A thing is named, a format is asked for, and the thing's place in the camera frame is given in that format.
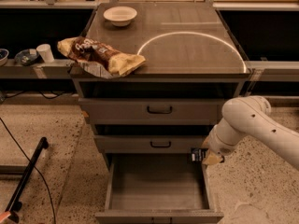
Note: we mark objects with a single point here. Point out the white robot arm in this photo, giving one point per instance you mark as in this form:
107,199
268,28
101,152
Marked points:
250,116

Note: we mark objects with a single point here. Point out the grey drawer cabinet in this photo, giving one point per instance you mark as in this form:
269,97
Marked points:
188,53

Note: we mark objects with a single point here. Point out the grey open bottom drawer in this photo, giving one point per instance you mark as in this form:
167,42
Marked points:
158,189

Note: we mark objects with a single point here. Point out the grey middle drawer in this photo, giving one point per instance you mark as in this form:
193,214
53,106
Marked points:
148,143

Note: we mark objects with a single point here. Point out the grey top drawer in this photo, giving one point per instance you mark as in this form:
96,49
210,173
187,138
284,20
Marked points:
144,111

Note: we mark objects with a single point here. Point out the brown yellow chip bag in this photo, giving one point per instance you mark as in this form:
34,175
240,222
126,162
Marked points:
99,59

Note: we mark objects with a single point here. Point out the white ceramic bowl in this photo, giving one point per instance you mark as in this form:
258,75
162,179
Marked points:
120,16

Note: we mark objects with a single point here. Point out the white paper cup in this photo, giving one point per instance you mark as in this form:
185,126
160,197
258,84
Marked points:
45,52

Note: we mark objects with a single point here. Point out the black metal stand leg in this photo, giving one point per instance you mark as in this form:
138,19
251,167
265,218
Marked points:
14,204

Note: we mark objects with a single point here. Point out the small dark blue bowl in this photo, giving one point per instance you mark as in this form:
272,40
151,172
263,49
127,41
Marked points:
27,57

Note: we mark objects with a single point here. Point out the blue bowl at edge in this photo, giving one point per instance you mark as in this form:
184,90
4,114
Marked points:
3,56

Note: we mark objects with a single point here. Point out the grey side shelf rail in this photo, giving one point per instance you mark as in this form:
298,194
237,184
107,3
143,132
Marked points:
59,69

